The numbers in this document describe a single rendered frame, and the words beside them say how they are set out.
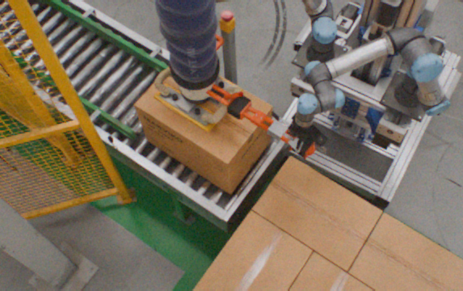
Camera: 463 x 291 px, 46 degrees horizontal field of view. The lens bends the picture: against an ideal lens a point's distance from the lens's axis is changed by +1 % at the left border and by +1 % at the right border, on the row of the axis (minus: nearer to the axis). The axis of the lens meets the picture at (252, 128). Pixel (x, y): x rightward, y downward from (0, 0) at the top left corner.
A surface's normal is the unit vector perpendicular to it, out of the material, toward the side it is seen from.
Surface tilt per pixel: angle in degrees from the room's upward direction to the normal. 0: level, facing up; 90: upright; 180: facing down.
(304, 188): 0
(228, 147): 0
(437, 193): 0
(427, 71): 83
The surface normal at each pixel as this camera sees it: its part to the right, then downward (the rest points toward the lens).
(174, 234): 0.00, -0.48
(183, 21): 0.07, 0.70
